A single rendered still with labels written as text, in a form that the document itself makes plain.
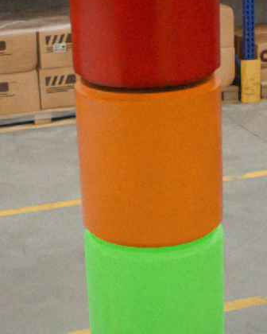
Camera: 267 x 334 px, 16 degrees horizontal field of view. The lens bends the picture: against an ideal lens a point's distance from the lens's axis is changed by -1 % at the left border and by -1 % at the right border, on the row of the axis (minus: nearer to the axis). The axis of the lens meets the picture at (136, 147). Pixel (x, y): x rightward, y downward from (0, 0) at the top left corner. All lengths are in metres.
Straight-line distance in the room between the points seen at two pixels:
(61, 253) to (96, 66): 5.47
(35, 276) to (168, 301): 5.18
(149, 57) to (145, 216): 0.05
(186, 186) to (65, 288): 5.02
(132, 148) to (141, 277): 0.05
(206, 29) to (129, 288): 0.09
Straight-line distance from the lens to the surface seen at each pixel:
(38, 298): 5.25
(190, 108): 0.31
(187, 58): 0.30
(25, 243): 5.94
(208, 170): 0.32
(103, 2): 0.30
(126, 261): 0.32
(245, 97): 8.76
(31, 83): 8.16
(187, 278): 0.33
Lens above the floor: 2.35
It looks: 18 degrees down
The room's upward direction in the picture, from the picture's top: 2 degrees counter-clockwise
